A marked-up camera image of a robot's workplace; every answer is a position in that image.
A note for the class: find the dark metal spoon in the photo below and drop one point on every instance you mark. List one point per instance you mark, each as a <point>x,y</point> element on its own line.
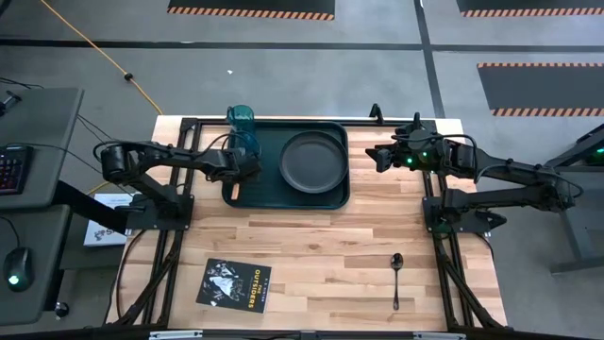
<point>397,261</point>

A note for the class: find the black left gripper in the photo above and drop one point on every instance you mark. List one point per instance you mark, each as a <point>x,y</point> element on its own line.
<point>233,165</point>

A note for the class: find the black caster wheel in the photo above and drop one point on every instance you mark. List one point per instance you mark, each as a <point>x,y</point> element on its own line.
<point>62,310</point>

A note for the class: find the black desk support beam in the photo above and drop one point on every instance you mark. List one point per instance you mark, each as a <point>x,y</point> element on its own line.
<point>85,205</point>

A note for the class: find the black paperback book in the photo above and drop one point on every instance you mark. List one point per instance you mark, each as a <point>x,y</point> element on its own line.
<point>236,283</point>

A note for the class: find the black hook clamp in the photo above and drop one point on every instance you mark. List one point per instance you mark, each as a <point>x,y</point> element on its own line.
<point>376,113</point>

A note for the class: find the black desk mount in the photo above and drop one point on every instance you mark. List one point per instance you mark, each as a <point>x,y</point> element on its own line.
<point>9,101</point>

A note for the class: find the dark green plastic tray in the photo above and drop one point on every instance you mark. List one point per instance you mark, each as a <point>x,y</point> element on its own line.
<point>269,189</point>

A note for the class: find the grey side desk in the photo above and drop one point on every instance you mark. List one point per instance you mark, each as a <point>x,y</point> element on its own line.
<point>42,123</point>

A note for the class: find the black mat orange striped edge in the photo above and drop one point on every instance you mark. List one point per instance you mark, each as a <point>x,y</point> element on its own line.
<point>250,5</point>
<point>542,87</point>
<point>528,5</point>

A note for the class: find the black computer mouse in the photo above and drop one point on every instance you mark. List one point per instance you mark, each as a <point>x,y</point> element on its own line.
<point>19,266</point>

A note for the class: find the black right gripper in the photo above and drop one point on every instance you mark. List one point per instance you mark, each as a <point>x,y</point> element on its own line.
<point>389,160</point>

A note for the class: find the dark grey round plate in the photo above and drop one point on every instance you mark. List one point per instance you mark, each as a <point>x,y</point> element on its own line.
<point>313,163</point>

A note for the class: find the dark metal stand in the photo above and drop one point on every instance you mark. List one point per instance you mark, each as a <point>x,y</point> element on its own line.
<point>582,236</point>

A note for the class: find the teal translucent plastic cup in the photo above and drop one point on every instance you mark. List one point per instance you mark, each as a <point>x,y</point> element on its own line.
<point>240,118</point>

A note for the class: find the silver aluminium bracket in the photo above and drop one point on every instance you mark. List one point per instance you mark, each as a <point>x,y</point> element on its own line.
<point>440,336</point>
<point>175,335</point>

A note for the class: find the black backlit keyboard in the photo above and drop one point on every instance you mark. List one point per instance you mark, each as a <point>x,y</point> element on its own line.
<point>14,170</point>

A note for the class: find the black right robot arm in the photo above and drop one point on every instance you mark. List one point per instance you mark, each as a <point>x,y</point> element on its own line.
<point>519,172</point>

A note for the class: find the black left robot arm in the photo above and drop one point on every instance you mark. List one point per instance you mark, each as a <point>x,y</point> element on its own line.
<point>156,153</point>

